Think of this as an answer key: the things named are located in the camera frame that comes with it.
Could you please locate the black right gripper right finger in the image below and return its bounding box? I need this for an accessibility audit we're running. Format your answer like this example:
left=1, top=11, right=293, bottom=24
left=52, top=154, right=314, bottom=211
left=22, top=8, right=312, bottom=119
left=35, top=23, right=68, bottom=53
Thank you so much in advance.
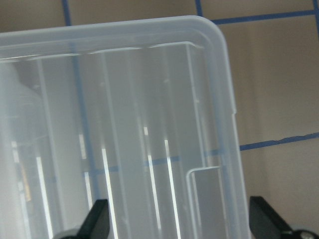
left=249, top=196, right=299, bottom=239

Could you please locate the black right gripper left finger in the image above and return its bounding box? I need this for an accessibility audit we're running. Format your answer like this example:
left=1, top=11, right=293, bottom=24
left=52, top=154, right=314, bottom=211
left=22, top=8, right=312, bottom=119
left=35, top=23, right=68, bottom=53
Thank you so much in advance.
left=56, top=199, right=111, bottom=239

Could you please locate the clear plastic box lid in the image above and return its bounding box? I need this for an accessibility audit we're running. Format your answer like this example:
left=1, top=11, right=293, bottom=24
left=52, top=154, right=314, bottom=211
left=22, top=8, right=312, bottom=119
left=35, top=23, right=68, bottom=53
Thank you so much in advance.
left=0, top=16, right=251, bottom=239

